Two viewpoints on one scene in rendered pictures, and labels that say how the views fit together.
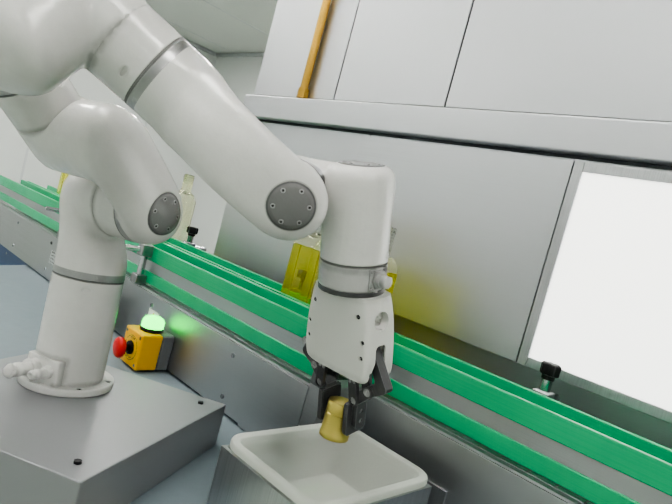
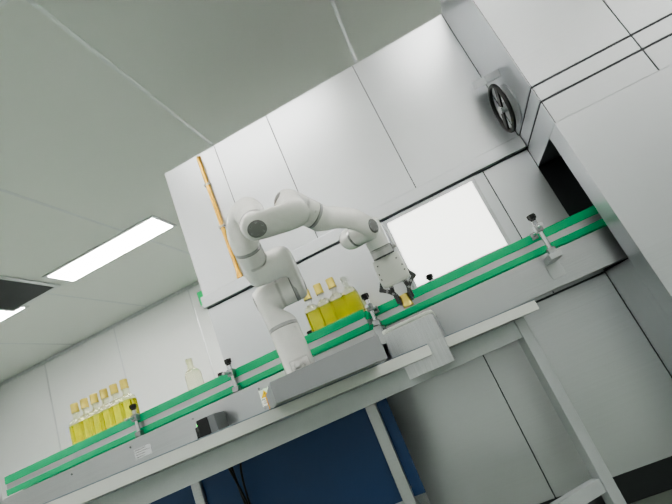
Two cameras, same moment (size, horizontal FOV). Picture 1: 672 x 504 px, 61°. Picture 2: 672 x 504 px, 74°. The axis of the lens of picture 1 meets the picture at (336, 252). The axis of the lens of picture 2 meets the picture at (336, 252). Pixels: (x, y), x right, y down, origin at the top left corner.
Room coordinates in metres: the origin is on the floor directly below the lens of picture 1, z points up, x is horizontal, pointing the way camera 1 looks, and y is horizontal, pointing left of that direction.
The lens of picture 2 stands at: (-0.50, 0.87, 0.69)
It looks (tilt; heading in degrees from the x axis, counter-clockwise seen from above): 18 degrees up; 327
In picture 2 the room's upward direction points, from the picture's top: 23 degrees counter-clockwise
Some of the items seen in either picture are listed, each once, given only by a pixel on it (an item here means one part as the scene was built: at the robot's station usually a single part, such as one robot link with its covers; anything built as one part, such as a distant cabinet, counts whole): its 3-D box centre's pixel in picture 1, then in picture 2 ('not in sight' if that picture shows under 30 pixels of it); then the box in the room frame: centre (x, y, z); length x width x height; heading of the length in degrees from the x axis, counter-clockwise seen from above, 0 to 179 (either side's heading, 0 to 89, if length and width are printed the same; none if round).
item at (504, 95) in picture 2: not in sight; (505, 106); (0.40, -0.74, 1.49); 0.21 x 0.05 x 0.21; 137
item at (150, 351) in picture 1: (145, 348); not in sight; (1.10, 0.31, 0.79); 0.07 x 0.07 x 0.07; 47
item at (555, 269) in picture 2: not in sight; (546, 244); (0.41, -0.51, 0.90); 0.17 x 0.05 x 0.23; 137
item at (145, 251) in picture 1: (134, 253); (229, 376); (1.23, 0.42, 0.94); 0.07 x 0.04 x 0.13; 137
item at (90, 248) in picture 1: (105, 222); (277, 304); (0.79, 0.32, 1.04); 0.13 x 0.10 x 0.16; 63
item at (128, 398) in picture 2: not in sight; (130, 410); (1.77, 0.74, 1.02); 0.06 x 0.06 x 0.28; 47
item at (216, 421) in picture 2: not in sight; (213, 427); (1.29, 0.52, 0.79); 0.08 x 0.08 x 0.08; 47
